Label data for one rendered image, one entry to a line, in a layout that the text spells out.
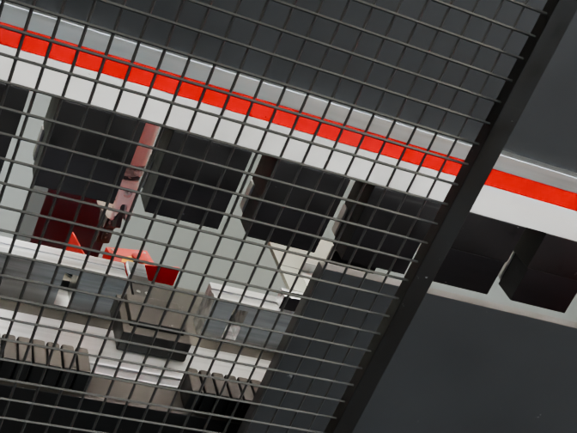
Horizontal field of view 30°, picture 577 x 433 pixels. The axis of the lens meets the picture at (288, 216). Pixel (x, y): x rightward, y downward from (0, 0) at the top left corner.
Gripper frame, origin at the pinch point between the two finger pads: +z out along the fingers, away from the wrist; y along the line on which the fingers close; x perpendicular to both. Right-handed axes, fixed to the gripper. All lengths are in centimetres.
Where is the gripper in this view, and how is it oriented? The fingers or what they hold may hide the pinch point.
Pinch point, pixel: (103, 233)
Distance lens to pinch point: 239.2
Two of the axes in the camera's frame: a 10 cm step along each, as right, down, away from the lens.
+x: -8.2, -1.1, -5.7
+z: -3.4, 8.8, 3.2
